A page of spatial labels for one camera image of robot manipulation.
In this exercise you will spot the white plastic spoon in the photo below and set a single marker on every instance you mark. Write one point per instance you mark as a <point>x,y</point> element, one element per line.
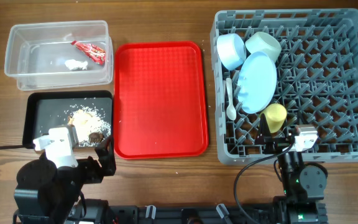
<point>230,110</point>

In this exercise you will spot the red snack wrapper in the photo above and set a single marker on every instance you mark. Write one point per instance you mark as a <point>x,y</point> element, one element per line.
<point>95,53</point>

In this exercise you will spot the yellow plastic cup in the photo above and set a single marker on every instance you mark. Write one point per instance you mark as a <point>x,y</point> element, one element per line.
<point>275,115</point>

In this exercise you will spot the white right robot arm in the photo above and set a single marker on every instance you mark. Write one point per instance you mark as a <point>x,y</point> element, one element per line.
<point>303,183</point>

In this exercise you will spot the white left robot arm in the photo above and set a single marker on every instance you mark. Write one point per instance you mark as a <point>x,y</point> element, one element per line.
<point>49,189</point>

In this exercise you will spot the light blue bowl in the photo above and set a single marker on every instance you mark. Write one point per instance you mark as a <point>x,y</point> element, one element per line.
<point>231,50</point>

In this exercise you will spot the red plastic tray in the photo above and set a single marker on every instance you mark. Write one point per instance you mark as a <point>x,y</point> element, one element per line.
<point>159,101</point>

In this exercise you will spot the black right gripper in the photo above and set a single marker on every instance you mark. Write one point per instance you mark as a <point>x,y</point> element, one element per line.
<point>265,137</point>

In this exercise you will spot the black food waste tray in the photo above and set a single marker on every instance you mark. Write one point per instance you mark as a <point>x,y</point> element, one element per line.
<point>46,110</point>

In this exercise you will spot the clear plastic waste bin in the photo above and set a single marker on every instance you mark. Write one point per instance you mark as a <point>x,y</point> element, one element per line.
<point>36,55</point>

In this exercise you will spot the crumpled white tissue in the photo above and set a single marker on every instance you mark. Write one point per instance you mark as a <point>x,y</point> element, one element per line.
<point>76,65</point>

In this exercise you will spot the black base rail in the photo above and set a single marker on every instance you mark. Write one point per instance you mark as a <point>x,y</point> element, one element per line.
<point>99,211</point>

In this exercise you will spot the spilled white rice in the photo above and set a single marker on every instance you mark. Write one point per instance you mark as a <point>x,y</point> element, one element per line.
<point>88,120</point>

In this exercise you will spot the brown food scrap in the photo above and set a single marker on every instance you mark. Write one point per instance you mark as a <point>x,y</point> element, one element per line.
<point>95,137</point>

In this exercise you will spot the grey plastic dishwasher rack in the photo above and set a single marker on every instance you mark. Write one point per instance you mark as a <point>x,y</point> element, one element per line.
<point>317,81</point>

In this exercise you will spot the light blue plate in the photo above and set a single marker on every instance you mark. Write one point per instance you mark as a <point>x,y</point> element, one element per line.
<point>257,81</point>

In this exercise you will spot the mint green bowl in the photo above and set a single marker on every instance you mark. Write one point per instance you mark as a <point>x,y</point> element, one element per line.
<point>263,42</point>

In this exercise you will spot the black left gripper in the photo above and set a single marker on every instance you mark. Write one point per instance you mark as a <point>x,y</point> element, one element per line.
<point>95,175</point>

